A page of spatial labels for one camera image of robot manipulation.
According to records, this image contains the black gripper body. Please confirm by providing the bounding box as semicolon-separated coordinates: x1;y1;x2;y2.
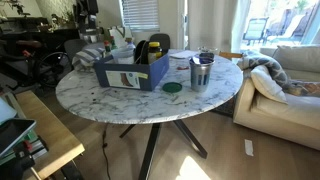
75;0;100;33

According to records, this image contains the jar with yellow lid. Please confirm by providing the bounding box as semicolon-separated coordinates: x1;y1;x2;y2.
147;41;163;65

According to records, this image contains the blue cardboard box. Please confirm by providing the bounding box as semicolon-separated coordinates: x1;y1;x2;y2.
93;49;170;92

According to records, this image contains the green round lid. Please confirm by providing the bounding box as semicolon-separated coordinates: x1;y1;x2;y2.
161;81;183;94

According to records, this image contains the silver metal cup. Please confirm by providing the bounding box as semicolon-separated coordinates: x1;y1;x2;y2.
189;56;216;93

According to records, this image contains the potted green plant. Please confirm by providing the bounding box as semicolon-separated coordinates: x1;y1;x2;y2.
49;11;76;31

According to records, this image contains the grey upholstered chair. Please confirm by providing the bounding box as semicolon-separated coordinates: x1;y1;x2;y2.
63;38;89;63

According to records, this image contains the brown sauce bottle red cap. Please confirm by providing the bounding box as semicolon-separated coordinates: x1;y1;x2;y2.
103;40;112;55

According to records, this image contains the green glass bottle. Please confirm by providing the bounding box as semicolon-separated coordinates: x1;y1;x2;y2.
110;35;118;51

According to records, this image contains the striped grey white cloth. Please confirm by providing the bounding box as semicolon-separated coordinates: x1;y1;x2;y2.
71;46;107;72

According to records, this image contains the black sideboard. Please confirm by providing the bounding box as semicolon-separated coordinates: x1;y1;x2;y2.
0;16;81;61

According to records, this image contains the white plastic bottle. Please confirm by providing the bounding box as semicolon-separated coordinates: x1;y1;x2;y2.
124;37;137;51

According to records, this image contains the white window blind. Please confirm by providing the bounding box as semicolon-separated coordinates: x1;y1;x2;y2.
120;0;161;33

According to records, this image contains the white bowl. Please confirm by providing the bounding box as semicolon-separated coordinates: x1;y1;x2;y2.
110;46;136;65

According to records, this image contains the black curved object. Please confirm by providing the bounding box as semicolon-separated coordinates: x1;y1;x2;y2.
134;39;151;65

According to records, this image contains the black bicycle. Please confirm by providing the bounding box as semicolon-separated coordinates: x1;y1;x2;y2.
0;39;73;89

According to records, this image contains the dark grey chair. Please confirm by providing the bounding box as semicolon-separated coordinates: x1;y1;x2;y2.
149;33;171;51

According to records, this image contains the white notebook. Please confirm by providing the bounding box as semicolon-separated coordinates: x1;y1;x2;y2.
169;49;198;60

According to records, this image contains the wooden bench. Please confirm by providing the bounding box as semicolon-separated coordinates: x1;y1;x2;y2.
14;90;86;180

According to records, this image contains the white curtain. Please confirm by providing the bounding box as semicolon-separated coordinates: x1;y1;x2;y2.
186;0;251;53

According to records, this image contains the clear glass bowl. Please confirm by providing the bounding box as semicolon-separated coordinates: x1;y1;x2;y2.
198;45;221;56

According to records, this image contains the dark tablet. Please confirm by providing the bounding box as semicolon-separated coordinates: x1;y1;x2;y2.
0;118;37;158

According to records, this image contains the stack of books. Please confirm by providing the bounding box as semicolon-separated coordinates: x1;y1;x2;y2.
0;129;49;166

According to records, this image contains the wooden chair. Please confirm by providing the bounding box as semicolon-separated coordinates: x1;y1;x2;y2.
218;50;244;60

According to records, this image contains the dark patterned rug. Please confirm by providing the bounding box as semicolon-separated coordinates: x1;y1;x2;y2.
213;96;238;118

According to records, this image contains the outdoor lounge chair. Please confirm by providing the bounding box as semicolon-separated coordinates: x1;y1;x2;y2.
242;17;269;46

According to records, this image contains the grey patterned blanket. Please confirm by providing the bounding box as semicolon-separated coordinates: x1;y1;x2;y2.
237;49;303;96

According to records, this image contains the white pillow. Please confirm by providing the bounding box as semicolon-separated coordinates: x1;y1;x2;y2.
250;64;288;104

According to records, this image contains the white paper strip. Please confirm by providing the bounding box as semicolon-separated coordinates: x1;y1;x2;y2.
244;138;255;157

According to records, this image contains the beige sofa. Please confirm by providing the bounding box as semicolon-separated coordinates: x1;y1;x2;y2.
233;44;320;151

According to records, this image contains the colourful patterned pillow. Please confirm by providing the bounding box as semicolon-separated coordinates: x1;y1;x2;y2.
289;80;320;98

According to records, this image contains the black floor cable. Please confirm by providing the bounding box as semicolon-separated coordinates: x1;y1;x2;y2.
101;123;113;180

